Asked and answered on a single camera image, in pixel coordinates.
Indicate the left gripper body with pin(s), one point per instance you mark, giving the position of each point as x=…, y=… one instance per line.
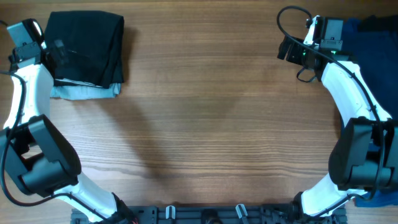
x=60, y=54

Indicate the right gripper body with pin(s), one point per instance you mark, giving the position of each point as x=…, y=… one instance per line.
x=298, y=52

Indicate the black shorts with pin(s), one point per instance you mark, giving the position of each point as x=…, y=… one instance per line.
x=93, y=43

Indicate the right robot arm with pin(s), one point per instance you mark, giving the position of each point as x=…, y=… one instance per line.
x=363, y=164

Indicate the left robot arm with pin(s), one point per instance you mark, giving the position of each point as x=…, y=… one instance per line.
x=38, y=164

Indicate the folded light blue shorts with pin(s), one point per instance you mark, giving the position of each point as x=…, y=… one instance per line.
x=81, y=92

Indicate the blue t-shirt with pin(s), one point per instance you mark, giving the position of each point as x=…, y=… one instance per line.
x=377, y=57

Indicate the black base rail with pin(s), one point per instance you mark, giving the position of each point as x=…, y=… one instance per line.
x=262, y=214

